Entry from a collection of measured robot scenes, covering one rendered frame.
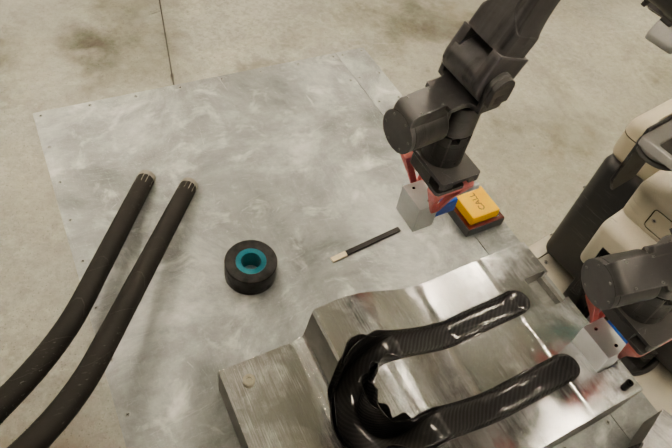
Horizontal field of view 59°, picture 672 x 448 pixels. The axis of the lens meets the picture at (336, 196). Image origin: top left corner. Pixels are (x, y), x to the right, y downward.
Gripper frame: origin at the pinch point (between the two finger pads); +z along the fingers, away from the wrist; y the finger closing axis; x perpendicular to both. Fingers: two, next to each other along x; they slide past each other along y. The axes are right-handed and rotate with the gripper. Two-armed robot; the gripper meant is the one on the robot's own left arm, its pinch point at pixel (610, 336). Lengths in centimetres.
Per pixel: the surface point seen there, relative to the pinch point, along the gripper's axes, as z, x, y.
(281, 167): 9, -25, -54
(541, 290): 6.0, 0.1, -11.6
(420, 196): -4.8, -13.4, -28.4
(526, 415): 3.0, -15.5, 3.1
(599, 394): 3.3, -4.9, 5.0
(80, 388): -5, -64, -20
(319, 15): 93, 59, -205
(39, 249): 84, -80, -115
